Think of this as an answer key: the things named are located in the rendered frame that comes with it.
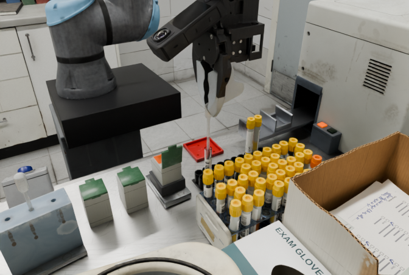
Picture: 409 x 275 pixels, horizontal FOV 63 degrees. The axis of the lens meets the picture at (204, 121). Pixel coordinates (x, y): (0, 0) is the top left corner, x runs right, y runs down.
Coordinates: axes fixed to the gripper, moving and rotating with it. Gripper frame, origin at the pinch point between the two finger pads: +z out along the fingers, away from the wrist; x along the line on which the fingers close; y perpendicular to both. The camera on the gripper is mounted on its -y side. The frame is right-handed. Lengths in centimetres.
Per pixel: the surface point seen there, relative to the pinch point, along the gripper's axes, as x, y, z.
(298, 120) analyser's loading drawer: 6.5, 28.7, 14.1
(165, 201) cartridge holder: 0.6, -8.6, 16.7
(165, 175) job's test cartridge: 2.3, -7.4, 12.5
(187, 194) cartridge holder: 0.2, -4.3, 16.9
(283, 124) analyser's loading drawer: 7.0, 24.5, 14.1
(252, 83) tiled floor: 185, 159, 105
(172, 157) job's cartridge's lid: 1.7, -6.2, 8.5
